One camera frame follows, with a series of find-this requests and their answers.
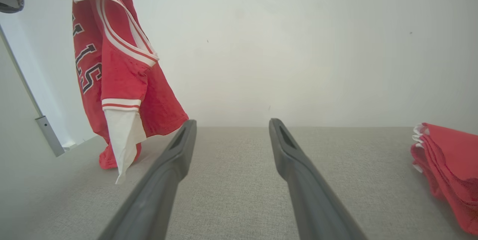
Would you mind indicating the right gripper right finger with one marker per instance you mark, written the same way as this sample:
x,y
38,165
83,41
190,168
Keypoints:
x,y
310,202

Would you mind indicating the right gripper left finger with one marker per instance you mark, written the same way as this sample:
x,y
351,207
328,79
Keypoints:
x,y
157,195

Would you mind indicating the red white basketball jersey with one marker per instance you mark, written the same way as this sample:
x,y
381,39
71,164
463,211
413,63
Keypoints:
x,y
119,75

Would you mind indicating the red shorts with white stripe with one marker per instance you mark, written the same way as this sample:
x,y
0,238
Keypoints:
x,y
452,165

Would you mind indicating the grey metal wall strip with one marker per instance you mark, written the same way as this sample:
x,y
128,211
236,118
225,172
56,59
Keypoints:
x,y
50,137

